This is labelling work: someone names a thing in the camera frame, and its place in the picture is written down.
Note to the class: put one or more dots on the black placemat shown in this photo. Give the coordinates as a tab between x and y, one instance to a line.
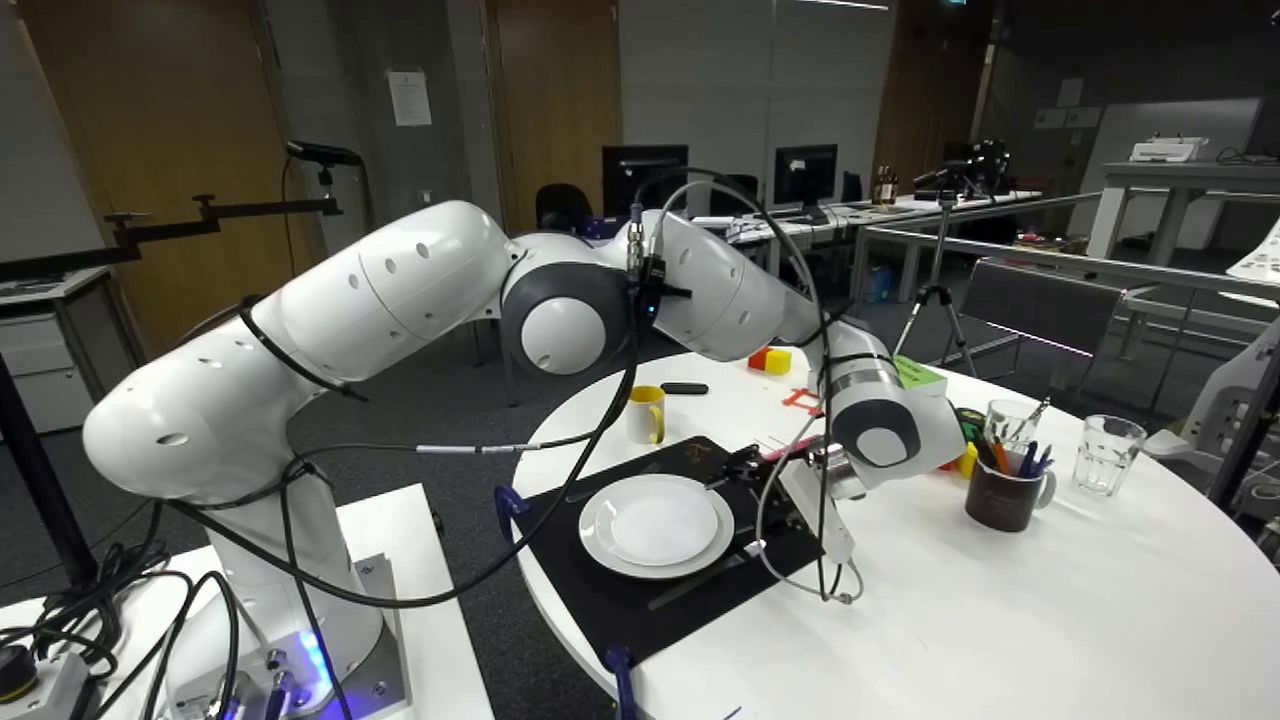
587	604

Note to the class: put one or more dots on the black metal post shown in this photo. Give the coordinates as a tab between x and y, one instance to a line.
42	467

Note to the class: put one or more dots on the grey metal table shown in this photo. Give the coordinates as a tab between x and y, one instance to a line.
1187	172

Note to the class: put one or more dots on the black office chair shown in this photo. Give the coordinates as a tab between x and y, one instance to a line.
567	206
734	193

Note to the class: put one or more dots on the white mobile machine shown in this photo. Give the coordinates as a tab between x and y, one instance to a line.
1233	400

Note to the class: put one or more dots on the small white plate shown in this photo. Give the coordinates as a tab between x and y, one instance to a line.
659	521

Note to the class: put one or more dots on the red plastic frame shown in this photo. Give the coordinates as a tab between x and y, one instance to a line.
788	399

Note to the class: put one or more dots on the grey table knife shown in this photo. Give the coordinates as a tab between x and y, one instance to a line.
692	587

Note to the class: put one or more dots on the black computer mouse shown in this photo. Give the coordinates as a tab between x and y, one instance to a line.
686	388

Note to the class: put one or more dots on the black pen cup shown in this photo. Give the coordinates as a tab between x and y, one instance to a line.
1002	503

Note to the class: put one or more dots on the black tripod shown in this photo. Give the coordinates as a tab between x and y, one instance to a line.
939	240

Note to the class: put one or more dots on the yellow cube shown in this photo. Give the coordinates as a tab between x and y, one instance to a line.
783	360

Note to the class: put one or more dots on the clear drinking glass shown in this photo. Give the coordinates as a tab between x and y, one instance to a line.
1104	460

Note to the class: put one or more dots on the grey metal railing frame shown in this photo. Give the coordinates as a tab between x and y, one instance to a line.
1175	275

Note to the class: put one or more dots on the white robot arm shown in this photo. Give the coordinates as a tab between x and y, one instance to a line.
386	285

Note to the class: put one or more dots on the white paper sheet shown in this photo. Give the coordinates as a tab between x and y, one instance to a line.
409	97

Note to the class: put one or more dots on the white power strip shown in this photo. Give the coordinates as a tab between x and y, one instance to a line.
42	686

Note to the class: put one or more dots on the black computer monitor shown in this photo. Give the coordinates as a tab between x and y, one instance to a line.
645	180
805	172

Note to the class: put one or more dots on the white drawer cabinet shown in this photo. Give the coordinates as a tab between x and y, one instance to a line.
65	360

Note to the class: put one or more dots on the white robot mounting table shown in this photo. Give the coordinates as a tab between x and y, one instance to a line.
427	627

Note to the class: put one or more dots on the green book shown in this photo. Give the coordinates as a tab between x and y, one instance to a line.
923	373

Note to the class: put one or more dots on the long white desk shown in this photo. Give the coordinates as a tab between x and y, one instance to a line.
933	206

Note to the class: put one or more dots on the white box device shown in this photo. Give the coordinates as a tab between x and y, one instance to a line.
1169	149

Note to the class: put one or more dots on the large white plate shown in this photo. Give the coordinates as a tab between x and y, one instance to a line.
659	575

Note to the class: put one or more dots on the black stereo camera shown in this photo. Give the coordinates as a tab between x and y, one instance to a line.
325	155

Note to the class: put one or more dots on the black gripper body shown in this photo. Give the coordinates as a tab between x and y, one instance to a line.
801	482

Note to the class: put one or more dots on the red cube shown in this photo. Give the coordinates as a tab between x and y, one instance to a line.
757	360

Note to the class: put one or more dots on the blue clamp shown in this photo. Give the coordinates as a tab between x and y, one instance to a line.
509	507
622	682

